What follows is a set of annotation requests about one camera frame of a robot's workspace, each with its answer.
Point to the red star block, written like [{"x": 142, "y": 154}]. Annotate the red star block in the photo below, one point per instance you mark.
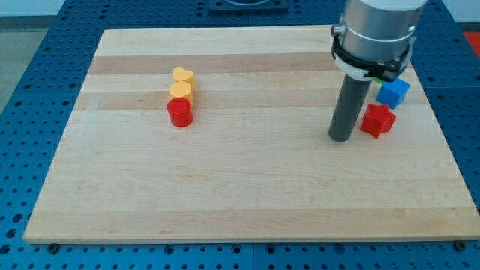
[{"x": 377, "y": 120}]

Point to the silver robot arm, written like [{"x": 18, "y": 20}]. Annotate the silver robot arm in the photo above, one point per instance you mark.
[{"x": 374, "y": 38}]

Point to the blue cube block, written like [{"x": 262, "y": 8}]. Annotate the blue cube block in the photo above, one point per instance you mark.
[{"x": 393, "y": 93}]

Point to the wooden board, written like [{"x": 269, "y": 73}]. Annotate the wooden board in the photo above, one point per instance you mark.
[{"x": 256, "y": 164}]

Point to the red cylinder block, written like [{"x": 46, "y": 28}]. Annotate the red cylinder block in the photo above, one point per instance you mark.
[{"x": 180, "y": 113}]

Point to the yellow heart block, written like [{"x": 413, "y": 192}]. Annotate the yellow heart block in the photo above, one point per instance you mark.
[{"x": 181, "y": 74}]

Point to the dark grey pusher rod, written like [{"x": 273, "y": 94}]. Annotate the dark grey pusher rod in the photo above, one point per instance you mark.
[{"x": 349, "y": 104}]

